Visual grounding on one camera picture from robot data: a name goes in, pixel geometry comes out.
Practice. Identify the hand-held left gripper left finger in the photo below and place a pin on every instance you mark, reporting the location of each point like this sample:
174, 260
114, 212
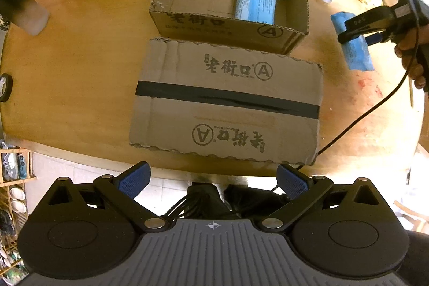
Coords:
134, 179

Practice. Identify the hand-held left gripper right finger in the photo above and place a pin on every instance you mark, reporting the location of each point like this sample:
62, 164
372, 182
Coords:
293, 182

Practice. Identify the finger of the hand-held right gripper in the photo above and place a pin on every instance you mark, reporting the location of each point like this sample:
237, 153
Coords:
363, 24
377, 38

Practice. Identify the blue snack packet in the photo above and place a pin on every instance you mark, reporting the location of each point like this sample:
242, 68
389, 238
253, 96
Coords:
255, 4
357, 53

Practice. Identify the wooden desktop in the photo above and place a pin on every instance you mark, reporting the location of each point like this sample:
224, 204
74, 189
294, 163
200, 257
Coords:
77, 78

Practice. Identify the person's right hand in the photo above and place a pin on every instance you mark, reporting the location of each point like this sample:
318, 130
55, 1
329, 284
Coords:
417, 68

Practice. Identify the flat taped cardboard box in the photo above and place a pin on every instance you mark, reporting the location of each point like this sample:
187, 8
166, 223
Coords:
228, 105

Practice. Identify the wooden shoe rack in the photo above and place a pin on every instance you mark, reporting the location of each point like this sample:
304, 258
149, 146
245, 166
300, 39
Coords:
13, 205

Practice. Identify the black tape roll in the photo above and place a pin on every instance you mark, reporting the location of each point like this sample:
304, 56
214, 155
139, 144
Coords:
5, 86

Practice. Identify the translucent plastic container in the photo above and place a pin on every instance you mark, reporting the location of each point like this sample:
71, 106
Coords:
23, 9

